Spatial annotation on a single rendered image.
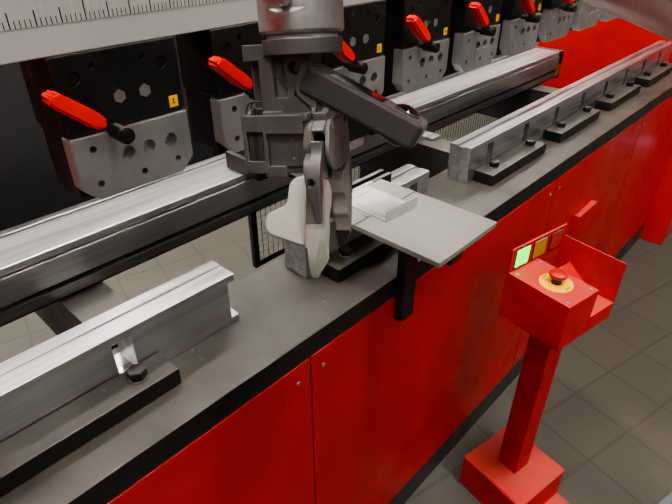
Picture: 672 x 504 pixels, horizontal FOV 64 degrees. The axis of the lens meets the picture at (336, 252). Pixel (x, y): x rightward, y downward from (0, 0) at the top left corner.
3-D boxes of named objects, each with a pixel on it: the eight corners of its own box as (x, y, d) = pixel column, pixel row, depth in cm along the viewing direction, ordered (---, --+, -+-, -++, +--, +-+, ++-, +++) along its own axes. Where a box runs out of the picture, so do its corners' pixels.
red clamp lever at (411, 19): (420, 13, 89) (441, 46, 97) (400, 10, 91) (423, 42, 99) (415, 23, 89) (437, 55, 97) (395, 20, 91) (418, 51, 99)
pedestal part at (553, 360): (514, 474, 152) (556, 327, 123) (497, 459, 157) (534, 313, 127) (527, 463, 155) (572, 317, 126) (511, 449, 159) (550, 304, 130)
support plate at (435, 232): (439, 268, 85) (439, 263, 84) (319, 213, 100) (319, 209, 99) (496, 226, 96) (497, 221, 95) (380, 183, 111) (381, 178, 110)
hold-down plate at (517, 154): (491, 186, 136) (493, 175, 134) (472, 180, 139) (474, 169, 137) (544, 153, 154) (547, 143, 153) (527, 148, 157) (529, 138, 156)
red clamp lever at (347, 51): (337, 30, 77) (370, 66, 85) (317, 27, 79) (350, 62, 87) (332, 42, 77) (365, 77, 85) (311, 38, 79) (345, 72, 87)
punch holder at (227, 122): (225, 156, 75) (211, 30, 66) (190, 141, 80) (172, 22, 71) (303, 129, 85) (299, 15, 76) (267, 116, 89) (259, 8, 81)
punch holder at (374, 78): (325, 121, 88) (324, 11, 79) (289, 109, 93) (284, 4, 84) (383, 100, 97) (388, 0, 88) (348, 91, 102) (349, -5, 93)
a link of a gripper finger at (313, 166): (314, 226, 51) (318, 134, 51) (332, 226, 51) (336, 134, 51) (297, 222, 47) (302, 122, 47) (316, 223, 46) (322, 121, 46)
